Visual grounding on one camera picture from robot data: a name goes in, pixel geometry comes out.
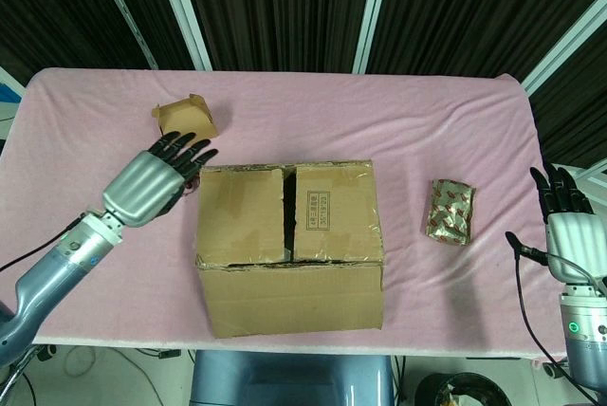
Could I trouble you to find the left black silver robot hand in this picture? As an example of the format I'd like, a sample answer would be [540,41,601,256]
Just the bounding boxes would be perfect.
[101,132,220,230]

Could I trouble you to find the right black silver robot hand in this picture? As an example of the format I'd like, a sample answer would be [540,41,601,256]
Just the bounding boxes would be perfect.
[505,166,607,286]

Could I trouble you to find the large cardboard box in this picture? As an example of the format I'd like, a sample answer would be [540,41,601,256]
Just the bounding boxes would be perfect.
[195,158,385,340]

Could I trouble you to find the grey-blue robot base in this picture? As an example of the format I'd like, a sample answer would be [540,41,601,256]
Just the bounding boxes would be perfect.
[191,349,395,406]

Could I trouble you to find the white metal rack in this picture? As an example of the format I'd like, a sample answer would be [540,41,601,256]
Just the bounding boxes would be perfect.
[544,161,607,180]

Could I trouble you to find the small kraft paper box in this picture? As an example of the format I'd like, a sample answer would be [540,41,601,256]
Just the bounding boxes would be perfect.
[151,93,219,141]

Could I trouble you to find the gold foil snack packet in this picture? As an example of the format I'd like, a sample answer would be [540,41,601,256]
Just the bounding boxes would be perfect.
[423,177,477,247]

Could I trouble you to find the black waste bin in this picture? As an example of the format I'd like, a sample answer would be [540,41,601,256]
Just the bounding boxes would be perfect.
[414,371,508,406]

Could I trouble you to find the pink table cloth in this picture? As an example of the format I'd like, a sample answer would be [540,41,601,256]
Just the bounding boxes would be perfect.
[0,67,578,360]

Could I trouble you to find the chrome stand legs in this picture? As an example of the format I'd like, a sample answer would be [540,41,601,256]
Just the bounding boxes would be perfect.
[0,343,58,406]

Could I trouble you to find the black left hand cable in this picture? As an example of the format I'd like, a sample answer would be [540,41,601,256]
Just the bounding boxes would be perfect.
[0,219,83,273]

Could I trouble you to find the thin grey frame strip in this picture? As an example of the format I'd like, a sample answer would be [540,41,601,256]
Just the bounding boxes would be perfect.
[86,0,158,70]

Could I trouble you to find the white metal frame post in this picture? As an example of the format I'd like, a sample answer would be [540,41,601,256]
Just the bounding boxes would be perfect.
[519,0,607,94]
[352,0,395,74]
[151,0,213,71]

